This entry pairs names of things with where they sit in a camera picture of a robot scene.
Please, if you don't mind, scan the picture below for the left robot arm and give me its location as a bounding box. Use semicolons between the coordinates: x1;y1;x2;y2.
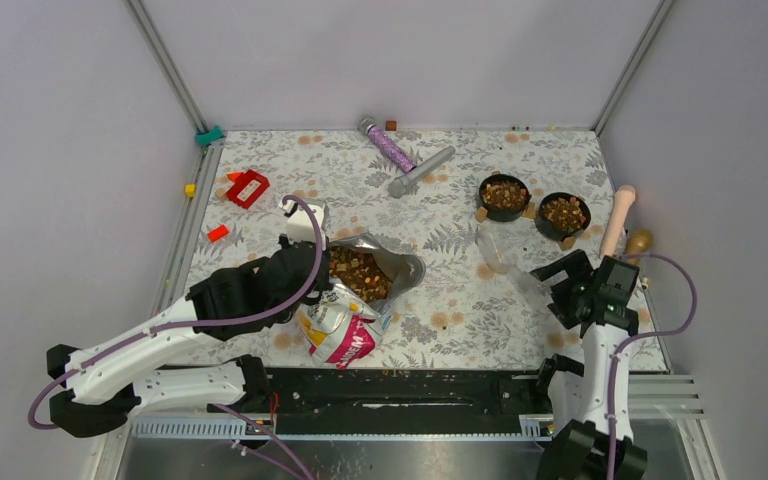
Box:
40;239;330;438

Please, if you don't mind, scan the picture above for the clear plastic scoop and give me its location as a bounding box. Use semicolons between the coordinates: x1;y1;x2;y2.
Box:
475;225;551;310

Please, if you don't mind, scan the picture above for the purple glitter microphone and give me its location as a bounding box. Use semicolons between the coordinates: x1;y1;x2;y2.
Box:
358;117;416;173

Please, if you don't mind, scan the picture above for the floral table mat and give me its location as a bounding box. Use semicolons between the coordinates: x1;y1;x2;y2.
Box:
187;130;614;370

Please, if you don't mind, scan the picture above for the cat food bag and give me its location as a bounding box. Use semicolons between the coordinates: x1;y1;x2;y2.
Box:
296;233;425;370

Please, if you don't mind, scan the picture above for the gold microphone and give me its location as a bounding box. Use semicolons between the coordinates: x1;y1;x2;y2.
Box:
624;229;654;265

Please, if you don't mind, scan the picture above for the pet food kibble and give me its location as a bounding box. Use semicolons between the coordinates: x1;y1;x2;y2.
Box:
329;246;392;304

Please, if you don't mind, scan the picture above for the teal corner clip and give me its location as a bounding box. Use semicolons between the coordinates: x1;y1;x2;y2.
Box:
195;125;225;148

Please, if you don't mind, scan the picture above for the right black pet bowl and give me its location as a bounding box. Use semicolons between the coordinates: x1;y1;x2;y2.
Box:
535;192;592;251

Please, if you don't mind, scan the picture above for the black pet bowl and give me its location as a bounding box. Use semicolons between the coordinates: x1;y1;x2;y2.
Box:
535;192;592;251
475;172;537;223

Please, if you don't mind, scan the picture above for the pink microphone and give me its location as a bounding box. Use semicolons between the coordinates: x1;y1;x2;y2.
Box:
599;184;636;257

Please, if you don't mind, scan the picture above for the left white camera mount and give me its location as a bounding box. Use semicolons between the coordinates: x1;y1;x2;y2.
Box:
281;199;328;242

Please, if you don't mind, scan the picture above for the small orange block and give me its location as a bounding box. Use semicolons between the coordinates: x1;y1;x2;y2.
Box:
207;224;230;243

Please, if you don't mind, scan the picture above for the red toy block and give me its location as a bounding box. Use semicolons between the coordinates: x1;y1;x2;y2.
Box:
226;169;270;209

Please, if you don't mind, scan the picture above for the grey microphone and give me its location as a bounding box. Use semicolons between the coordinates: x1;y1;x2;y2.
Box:
387;146;456;198

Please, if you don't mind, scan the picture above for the left black pet bowl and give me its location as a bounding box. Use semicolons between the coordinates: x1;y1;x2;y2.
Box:
475;172;537;223

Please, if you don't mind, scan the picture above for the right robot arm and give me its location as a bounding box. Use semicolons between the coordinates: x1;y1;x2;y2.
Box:
533;250;648;479

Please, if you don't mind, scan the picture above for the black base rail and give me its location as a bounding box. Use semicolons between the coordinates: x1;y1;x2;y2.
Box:
230;367;551;436

